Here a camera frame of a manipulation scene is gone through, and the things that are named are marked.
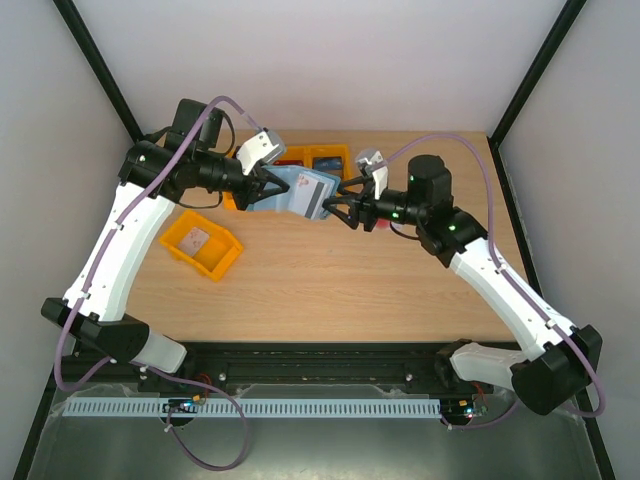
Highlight pink card in loose bin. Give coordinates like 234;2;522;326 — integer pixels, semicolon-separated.
178;227;210;257

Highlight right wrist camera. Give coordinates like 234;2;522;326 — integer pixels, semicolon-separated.
355;148;389;200

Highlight right yellow bin in row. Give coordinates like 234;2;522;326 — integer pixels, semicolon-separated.
305;144;353;180

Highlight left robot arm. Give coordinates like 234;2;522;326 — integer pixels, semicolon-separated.
41;97;289;374

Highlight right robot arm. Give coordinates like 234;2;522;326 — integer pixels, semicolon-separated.
323;155;602;415

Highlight middle yellow bin in row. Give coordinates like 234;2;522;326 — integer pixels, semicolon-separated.
276;146;312;168

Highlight teal leather card holder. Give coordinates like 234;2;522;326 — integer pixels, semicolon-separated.
263;166;332;213

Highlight loose yellow bin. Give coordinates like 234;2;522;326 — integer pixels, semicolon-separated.
158;210;244;282

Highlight white pink credit card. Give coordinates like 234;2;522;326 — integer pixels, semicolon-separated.
288;169;340;220

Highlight blue card stack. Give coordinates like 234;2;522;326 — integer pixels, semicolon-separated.
313;157;344;176

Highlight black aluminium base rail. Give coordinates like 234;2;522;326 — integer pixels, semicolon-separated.
54;341;501;395

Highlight red card stack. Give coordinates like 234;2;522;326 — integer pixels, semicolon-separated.
273;159;305;167

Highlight slotted white cable duct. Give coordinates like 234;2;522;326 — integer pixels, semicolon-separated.
61;397;441;419

